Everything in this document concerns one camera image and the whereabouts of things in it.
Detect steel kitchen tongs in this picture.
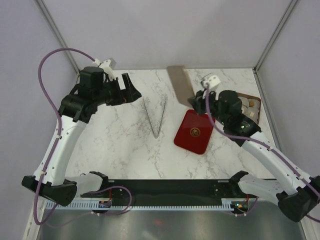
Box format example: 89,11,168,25
142,94,168,139

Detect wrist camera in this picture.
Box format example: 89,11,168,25
93,57,116,81
200,73,221,98

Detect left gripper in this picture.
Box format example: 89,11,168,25
94,73,142,106

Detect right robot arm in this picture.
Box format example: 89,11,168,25
187,90,320,222

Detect white cable duct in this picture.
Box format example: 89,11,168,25
55,199,249,211

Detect right aluminium frame post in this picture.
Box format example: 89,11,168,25
252,0,301,73

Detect gold chocolate box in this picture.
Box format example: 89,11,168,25
237,92,262,124

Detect left aluminium frame post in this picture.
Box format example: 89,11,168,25
34,0,80,73

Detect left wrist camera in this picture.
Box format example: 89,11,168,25
93,57,116,81

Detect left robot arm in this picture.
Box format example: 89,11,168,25
21,66,142,207

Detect gold box lid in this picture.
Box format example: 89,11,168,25
166,65,195,108

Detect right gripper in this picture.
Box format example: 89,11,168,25
187,87,228,126

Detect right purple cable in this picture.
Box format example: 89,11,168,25
206,84,320,222

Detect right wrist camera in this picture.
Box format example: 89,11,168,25
200,73,221,98

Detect aluminium frame post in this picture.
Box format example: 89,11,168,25
34,0,80,73
252,0,301,73

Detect red lacquer tray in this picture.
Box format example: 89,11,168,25
173,109,214,155

